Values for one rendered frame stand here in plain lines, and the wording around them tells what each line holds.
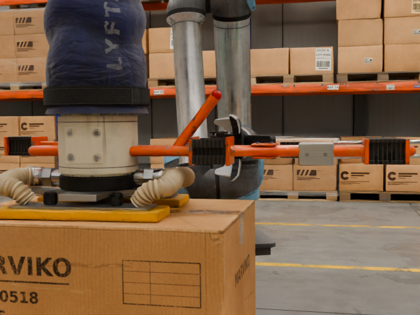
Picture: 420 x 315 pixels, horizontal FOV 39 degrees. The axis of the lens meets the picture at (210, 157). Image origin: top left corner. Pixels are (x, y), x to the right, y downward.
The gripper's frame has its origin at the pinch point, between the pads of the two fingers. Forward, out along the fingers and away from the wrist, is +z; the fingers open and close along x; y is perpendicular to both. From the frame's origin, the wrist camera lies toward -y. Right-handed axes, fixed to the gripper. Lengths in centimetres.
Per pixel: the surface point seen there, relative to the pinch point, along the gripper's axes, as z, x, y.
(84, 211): 27.7, -10.4, 25.8
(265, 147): 16.1, 1.2, -8.5
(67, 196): 26.0, -7.8, 29.8
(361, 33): -693, 109, -84
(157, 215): 27.9, -10.9, 11.1
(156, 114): -837, 4, 238
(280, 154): 16.5, -0.1, -11.5
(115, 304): 32.8, -26.8, 18.1
